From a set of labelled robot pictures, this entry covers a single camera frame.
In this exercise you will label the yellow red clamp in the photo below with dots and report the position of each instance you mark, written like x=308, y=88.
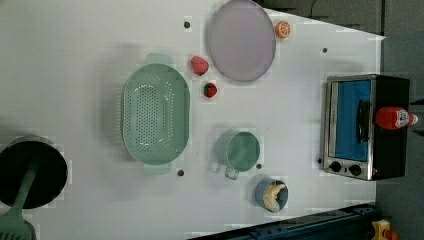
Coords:
x=383, y=231

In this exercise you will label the black round pot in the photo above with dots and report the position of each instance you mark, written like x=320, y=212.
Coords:
x=51, y=171

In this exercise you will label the green oval colander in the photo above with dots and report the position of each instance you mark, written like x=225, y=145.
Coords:
x=155, y=114

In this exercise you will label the red strawberry toy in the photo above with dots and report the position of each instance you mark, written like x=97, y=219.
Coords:
x=210, y=90

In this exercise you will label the black toaster oven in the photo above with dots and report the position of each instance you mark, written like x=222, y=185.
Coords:
x=354, y=144

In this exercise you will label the green spatula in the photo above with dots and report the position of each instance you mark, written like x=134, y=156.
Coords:
x=12, y=224

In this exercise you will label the green cup with handle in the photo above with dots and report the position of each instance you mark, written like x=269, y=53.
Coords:
x=238, y=151

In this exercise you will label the peeled banana toy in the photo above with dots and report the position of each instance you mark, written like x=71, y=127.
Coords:
x=270, y=196

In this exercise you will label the orange slice toy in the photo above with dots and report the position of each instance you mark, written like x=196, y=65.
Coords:
x=282, y=29

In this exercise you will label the pink strawberry toy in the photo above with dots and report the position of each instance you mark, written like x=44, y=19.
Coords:
x=199, y=65

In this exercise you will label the grey round plate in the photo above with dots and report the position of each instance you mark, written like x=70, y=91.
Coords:
x=241, y=40

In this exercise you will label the blue metal frame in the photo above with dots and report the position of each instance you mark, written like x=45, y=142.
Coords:
x=350, y=223

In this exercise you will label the red ketchup bottle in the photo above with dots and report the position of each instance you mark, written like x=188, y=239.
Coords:
x=393, y=118

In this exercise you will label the blue bowl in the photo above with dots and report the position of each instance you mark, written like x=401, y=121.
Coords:
x=260, y=189

